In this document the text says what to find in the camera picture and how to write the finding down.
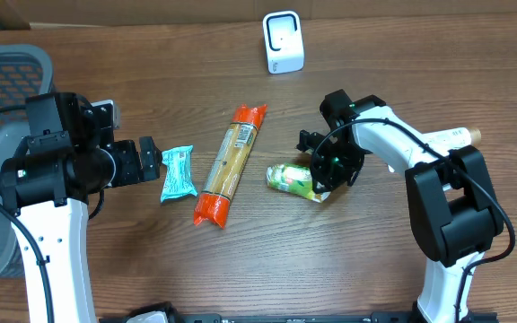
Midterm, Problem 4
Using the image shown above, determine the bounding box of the white cream tube gold cap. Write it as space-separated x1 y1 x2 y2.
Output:
386 127 483 174

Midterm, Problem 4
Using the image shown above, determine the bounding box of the white barcode scanner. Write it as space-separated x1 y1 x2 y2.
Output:
262 11 305 74

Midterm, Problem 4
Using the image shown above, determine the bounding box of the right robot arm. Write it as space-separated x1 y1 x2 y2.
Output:
297 90 512 322

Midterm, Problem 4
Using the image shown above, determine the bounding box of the orange spaghetti packet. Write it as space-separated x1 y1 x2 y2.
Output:
194 104 267 228

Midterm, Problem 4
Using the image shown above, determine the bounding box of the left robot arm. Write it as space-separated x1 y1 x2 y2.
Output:
0 92 162 322

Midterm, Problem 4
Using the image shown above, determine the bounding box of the teal snack packet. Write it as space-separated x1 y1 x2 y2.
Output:
160 145 197 203

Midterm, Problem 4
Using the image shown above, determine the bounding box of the green juice carton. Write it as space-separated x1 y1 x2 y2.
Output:
266 163 330 203

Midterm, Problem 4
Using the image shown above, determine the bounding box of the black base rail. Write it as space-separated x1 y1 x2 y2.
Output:
99 301 425 323

